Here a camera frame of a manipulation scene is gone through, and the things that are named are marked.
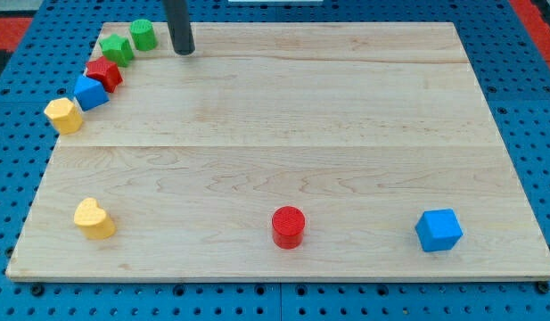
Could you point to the light wooden board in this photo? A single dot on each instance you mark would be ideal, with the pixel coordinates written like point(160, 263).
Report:
point(361, 126)

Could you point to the red cylinder block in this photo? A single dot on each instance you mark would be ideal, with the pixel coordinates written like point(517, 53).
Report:
point(288, 224)

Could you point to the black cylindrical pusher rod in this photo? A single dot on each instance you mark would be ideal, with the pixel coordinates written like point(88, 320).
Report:
point(179, 26)

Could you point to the blue cube block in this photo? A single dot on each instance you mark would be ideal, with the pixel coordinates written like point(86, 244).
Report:
point(438, 230)

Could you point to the green cylinder block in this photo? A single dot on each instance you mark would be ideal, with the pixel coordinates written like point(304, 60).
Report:
point(143, 35)

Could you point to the red star block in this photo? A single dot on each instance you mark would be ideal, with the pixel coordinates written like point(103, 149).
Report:
point(105, 71)

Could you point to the yellow heart block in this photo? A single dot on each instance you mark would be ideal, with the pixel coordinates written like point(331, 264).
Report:
point(93, 221)

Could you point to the blue triangular block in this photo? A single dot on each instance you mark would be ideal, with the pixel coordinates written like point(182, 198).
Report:
point(89, 93)

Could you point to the green star block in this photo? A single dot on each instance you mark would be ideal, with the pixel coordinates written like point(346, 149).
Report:
point(116, 48)

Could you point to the yellow hexagon block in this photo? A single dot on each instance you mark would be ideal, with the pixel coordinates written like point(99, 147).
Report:
point(64, 116)

